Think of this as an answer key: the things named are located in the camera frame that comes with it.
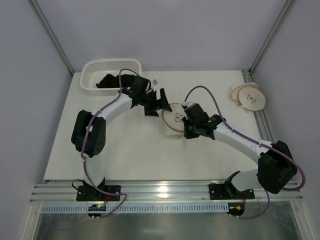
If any white mesh laundry bag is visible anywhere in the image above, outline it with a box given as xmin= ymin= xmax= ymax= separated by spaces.
xmin=160 ymin=103 xmax=186 ymax=139

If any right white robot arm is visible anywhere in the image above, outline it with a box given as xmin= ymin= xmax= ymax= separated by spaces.
xmin=182 ymin=102 xmax=298 ymax=197

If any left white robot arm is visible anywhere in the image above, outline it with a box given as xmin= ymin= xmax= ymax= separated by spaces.
xmin=71 ymin=76 xmax=173 ymax=194

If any black bra in basket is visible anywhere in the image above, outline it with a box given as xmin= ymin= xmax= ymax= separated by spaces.
xmin=96 ymin=74 xmax=136 ymax=89

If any white plastic basket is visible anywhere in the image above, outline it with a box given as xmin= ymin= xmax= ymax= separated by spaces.
xmin=79 ymin=58 xmax=142 ymax=96

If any right controller board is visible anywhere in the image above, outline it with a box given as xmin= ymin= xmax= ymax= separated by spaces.
xmin=226 ymin=204 xmax=245 ymax=218

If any controller board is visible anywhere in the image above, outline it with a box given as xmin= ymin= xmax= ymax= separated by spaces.
xmin=87 ymin=203 xmax=107 ymax=218
xmin=226 ymin=204 xmax=245 ymax=218

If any left controller board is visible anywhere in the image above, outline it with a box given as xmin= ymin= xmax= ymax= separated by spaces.
xmin=87 ymin=203 xmax=107 ymax=218

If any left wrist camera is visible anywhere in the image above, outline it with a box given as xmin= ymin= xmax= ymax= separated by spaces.
xmin=151 ymin=79 xmax=158 ymax=86

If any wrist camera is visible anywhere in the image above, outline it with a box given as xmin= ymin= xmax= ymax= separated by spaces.
xmin=151 ymin=79 xmax=158 ymax=86
xmin=181 ymin=101 xmax=195 ymax=109

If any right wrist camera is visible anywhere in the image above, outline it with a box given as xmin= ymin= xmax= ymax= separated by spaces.
xmin=181 ymin=101 xmax=195 ymax=109

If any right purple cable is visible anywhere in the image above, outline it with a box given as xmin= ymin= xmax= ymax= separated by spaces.
xmin=184 ymin=86 xmax=307 ymax=221

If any purple cable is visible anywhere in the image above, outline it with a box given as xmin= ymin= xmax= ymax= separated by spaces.
xmin=81 ymin=69 xmax=140 ymax=223
xmin=184 ymin=86 xmax=307 ymax=221

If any right aluminium side rail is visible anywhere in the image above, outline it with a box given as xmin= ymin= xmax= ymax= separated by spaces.
xmin=241 ymin=69 xmax=288 ymax=181

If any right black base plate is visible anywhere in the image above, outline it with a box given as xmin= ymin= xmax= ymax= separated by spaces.
xmin=208 ymin=182 xmax=255 ymax=200

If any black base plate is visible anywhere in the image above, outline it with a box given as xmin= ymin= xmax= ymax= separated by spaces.
xmin=76 ymin=181 xmax=121 ymax=202
xmin=208 ymin=182 xmax=255 ymax=200

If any aluminium front rail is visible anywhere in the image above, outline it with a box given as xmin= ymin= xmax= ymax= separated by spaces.
xmin=29 ymin=180 xmax=305 ymax=205

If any slotted grey cable duct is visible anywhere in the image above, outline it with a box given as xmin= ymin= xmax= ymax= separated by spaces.
xmin=40 ymin=202 xmax=229 ymax=214

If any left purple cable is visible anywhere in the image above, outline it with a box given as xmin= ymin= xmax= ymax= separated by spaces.
xmin=81 ymin=69 xmax=140 ymax=223

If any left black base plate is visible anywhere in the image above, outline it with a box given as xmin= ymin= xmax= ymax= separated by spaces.
xmin=76 ymin=181 xmax=121 ymax=202

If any left aluminium frame post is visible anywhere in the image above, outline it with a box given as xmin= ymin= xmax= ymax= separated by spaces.
xmin=28 ymin=0 xmax=75 ymax=76

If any aluminium frame post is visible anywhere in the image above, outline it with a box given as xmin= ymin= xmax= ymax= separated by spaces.
xmin=28 ymin=0 xmax=75 ymax=76
xmin=249 ymin=0 xmax=296 ymax=75

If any right aluminium frame post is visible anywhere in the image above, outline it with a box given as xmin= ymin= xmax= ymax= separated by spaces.
xmin=249 ymin=0 xmax=296 ymax=75

